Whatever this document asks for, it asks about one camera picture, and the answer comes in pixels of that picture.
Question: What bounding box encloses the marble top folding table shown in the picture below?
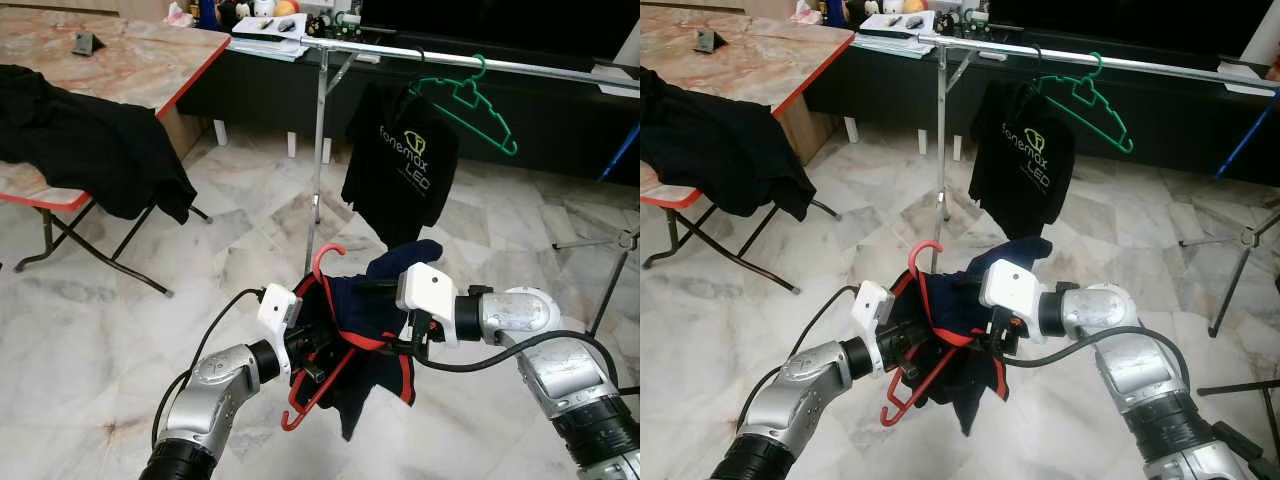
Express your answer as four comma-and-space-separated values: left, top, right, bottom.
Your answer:
0, 8, 233, 299
640, 5, 859, 293

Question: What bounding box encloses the black flat screen TV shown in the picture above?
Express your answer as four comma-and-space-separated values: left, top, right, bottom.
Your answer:
360, 0, 641, 56
985, 0, 1261, 56

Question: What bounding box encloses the black TV cabinet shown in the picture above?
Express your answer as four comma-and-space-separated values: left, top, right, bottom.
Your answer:
805, 28, 1280, 186
178, 30, 641, 186

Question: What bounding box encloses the silver metal clothes rack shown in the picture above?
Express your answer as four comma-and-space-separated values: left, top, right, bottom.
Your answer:
916, 33, 1280, 339
300, 36, 641, 339

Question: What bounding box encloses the blue plastic clothes hanger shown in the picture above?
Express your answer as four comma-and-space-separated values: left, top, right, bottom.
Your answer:
1215, 92, 1280, 181
598, 122, 641, 183

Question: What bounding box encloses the white paper sheet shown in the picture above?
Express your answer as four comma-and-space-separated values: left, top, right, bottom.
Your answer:
1218, 62, 1280, 98
592, 62, 641, 99

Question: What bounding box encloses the red plastic clothes hanger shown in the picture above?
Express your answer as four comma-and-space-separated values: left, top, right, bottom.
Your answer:
280, 242, 401, 433
880, 240, 1001, 428

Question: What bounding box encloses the plain black shirt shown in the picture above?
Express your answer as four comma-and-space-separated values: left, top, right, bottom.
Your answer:
0, 65, 198, 225
640, 68, 816, 223

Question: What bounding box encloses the black fonemax LED shirt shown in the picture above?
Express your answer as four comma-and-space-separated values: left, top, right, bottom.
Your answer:
342, 82, 461, 251
968, 80, 1079, 241

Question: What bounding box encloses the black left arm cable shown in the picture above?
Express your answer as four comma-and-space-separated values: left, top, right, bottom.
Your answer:
150, 287, 267, 451
795, 283, 861, 376

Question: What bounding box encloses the light wooden cabinet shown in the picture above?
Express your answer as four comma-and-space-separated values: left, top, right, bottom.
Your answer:
160, 105, 204, 161
775, 100, 816, 151

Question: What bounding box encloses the stack of white papers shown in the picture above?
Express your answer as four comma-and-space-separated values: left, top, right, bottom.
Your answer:
232, 10, 309, 63
855, 10, 938, 57

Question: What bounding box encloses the green plastic clothes hanger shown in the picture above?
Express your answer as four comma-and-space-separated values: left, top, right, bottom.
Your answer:
1030, 52, 1136, 153
408, 55, 521, 156

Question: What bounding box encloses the dark shirt with red trim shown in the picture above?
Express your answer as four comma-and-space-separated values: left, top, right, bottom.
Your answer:
300, 238, 446, 443
895, 236, 1053, 437

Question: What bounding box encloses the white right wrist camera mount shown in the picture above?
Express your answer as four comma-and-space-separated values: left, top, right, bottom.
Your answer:
978, 258, 1046, 341
395, 262, 461, 346

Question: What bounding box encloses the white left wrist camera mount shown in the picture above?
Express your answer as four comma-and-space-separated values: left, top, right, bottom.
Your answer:
850, 280, 898, 376
256, 285, 304, 383

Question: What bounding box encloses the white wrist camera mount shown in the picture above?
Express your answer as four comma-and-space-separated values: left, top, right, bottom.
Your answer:
850, 280, 898, 376
978, 258, 1046, 341
395, 262, 461, 346
256, 285, 304, 383

